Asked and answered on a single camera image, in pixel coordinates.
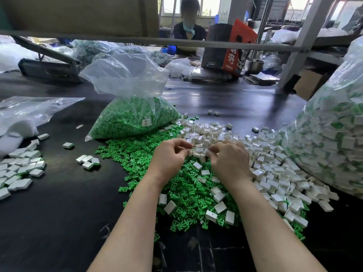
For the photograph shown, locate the black and red box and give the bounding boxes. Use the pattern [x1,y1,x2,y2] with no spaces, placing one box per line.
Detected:
[201,19,259,76]

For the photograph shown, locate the white paper sheets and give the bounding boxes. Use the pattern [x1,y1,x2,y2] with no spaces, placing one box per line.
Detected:
[244,72,280,86]

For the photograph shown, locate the crumpled white plastic bag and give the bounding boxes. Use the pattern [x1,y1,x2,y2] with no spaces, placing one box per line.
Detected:
[166,57,196,79]

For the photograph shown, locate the metal bowl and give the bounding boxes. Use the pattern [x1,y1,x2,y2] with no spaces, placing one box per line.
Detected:
[245,59,265,75]

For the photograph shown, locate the clear bag of pale parts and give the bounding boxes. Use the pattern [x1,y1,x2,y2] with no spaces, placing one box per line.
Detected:
[71,39,174,67]

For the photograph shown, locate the cardboard box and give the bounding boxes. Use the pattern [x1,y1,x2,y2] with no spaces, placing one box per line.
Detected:
[294,69,331,101]

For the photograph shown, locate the large bag of white caps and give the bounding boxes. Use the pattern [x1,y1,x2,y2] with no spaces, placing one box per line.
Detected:
[282,36,363,199]

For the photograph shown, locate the person's right forearm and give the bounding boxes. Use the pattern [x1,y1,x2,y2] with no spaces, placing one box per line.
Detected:
[227,181,328,272]

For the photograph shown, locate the person's right hand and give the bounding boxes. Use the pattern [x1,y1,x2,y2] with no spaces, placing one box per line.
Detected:
[207,139,253,190]

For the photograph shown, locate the person's left hand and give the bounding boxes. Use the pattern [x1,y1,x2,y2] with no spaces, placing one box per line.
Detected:
[146,138,194,188]

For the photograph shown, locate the pile of white plastic caps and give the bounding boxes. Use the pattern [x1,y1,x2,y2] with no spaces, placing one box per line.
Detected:
[159,117,340,231]

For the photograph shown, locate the grey metal shelf frame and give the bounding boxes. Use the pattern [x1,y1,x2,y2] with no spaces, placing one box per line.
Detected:
[0,0,363,91]

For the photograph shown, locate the white plastic sheet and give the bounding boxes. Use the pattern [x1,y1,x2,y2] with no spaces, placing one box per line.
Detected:
[0,36,37,73]

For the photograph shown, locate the brown board panel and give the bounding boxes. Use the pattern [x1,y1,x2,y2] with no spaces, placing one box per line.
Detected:
[0,0,160,36]

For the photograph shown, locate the person's left forearm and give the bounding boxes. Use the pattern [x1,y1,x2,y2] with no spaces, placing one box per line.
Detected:
[88,178,168,272]

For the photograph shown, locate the black table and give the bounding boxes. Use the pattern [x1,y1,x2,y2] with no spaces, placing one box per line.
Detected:
[0,49,363,272]

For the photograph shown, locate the empty clear plastic bag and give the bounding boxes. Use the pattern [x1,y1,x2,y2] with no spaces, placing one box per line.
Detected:
[0,96,86,159]

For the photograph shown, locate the pile of green parts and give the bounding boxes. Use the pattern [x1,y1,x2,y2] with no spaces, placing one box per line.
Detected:
[95,124,310,241]

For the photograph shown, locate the white bags on shelf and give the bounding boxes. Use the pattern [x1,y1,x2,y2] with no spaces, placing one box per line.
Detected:
[271,27,349,44]

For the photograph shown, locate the pile of assembled white pieces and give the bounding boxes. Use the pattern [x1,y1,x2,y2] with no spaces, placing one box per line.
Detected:
[0,133,50,201]

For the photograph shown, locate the bag of green clips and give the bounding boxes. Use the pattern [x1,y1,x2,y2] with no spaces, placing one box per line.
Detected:
[79,53,182,142]

